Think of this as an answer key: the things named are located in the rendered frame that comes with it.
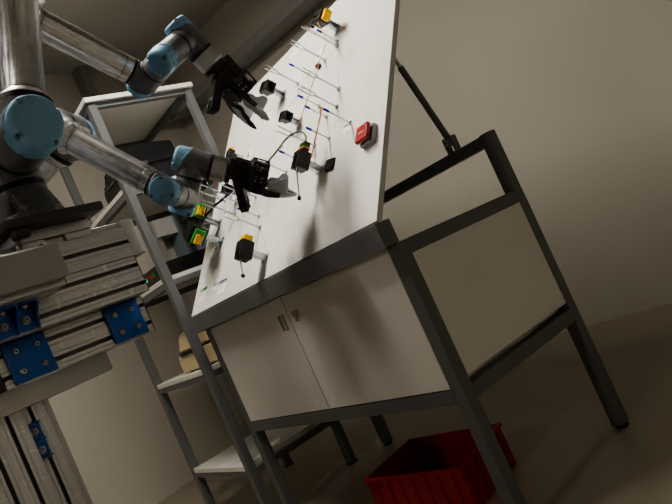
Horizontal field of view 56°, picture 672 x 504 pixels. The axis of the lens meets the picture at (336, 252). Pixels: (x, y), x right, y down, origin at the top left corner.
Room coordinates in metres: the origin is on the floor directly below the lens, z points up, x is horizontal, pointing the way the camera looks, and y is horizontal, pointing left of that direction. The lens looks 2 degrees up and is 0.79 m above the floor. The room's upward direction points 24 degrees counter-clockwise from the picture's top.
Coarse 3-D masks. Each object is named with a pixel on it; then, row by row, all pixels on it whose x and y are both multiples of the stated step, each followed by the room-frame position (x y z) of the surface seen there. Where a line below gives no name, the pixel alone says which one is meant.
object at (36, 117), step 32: (0, 0) 1.34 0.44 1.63; (32, 0) 1.37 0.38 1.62; (0, 32) 1.32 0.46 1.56; (32, 32) 1.34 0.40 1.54; (0, 64) 1.32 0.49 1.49; (32, 64) 1.31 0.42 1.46; (0, 96) 1.27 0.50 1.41; (32, 96) 1.26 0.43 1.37; (0, 128) 1.25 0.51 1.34; (32, 128) 1.25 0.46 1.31; (64, 128) 1.30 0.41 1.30; (0, 160) 1.30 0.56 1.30; (32, 160) 1.30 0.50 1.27
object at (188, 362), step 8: (184, 336) 2.71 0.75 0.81; (200, 336) 2.61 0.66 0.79; (184, 344) 2.70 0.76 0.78; (208, 344) 2.62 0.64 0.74; (184, 352) 2.69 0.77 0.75; (192, 352) 2.62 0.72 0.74; (208, 352) 2.60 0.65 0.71; (184, 360) 2.69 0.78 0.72; (192, 360) 2.64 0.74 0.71; (216, 360) 2.62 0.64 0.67; (184, 368) 2.71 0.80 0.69; (192, 368) 2.66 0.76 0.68
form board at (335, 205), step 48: (384, 0) 1.90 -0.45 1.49; (384, 48) 1.80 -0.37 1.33; (288, 96) 2.33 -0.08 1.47; (336, 96) 1.98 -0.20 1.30; (384, 96) 1.72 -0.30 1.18; (240, 144) 2.63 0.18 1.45; (288, 144) 2.19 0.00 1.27; (336, 144) 1.87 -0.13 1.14; (384, 144) 1.65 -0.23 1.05; (336, 192) 1.78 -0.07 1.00; (288, 240) 1.95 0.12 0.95; (336, 240) 1.69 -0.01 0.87; (240, 288) 2.15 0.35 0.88
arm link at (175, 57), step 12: (168, 36) 1.64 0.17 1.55; (180, 36) 1.65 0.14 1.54; (156, 48) 1.59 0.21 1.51; (168, 48) 1.60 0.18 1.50; (180, 48) 1.63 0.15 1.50; (144, 60) 1.67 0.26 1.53; (156, 60) 1.60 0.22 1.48; (168, 60) 1.60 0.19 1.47; (180, 60) 1.64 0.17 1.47; (156, 72) 1.63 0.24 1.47; (168, 72) 1.62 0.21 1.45
